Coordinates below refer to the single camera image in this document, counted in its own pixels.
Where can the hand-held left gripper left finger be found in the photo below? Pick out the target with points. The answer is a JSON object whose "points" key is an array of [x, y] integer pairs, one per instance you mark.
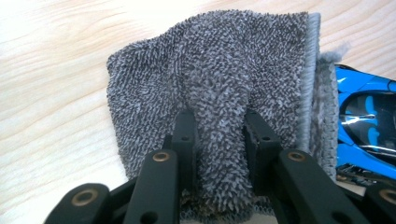
{"points": [[186, 149]]}

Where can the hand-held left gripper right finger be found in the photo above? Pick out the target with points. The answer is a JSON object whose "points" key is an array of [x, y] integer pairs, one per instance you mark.
{"points": [[261, 149]]}

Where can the blue toy car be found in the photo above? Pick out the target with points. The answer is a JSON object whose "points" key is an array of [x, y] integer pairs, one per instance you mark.
{"points": [[351, 87]]}

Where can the gray terry cloth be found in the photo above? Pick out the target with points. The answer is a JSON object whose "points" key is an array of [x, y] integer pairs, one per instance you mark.
{"points": [[218, 62]]}

